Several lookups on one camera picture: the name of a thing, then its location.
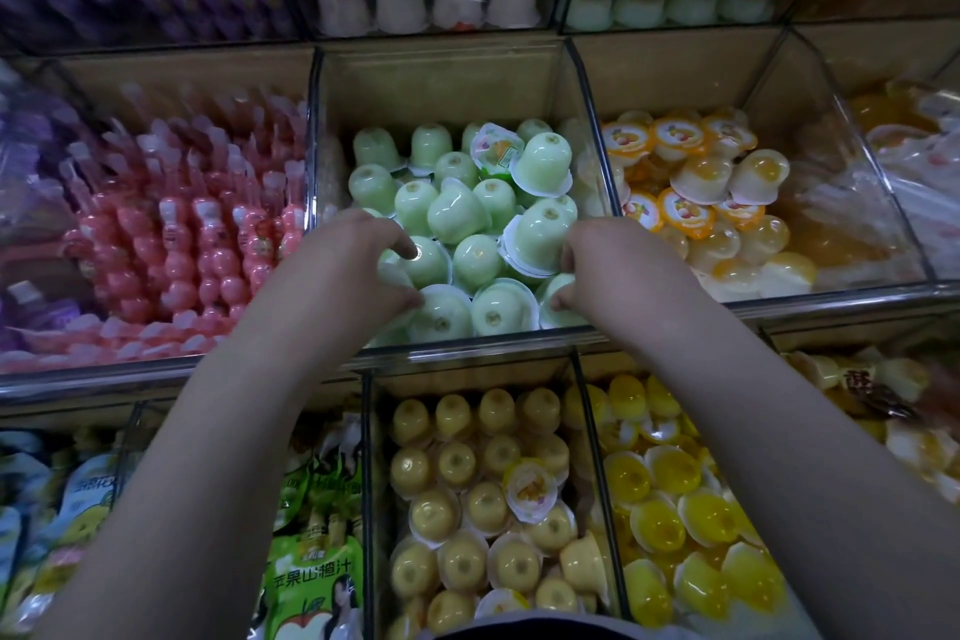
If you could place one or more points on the person's right hand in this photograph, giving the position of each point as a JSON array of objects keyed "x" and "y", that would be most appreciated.
[{"x": 623, "y": 280}]

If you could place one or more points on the person's left hand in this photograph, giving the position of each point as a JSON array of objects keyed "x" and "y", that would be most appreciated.
[{"x": 353, "y": 280}]

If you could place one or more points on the pile of orange-lid jelly cups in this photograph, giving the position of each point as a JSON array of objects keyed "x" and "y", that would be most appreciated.
[{"x": 690, "y": 190}]

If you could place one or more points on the pile of green jelly cups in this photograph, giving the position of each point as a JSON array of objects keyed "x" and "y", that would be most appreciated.
[{"x": 480, "y": 212}]

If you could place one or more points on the pile of pink jelly sticks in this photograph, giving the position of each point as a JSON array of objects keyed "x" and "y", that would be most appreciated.
[{"x": 180, "y": 242}]

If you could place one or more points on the pile of yellow jelly cups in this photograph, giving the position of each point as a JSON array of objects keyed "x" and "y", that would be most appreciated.
[{"x": 675, "y": 527}]

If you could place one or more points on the pile of pale yellow jelly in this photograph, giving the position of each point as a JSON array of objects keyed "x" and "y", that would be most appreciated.
[{"x": 480, "y": 512}]

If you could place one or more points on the pile of pastel jelly cups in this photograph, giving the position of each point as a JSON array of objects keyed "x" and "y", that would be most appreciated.
[{"x": 900, "y": 422}]

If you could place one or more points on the pile of pale jelly pouches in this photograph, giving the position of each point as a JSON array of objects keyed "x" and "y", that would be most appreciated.
[{"x": 60, "y": 512}]

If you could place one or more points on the person's left forearm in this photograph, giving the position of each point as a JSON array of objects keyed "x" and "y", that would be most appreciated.
[{"x": 195, "y": 512}]

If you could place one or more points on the person's right forearm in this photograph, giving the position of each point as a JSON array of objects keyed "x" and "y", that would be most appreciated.
[{"x": 810, "y": 482}]

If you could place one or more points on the black shirt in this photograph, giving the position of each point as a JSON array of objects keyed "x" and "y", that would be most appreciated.
[{"x": 548, "y": 628}]

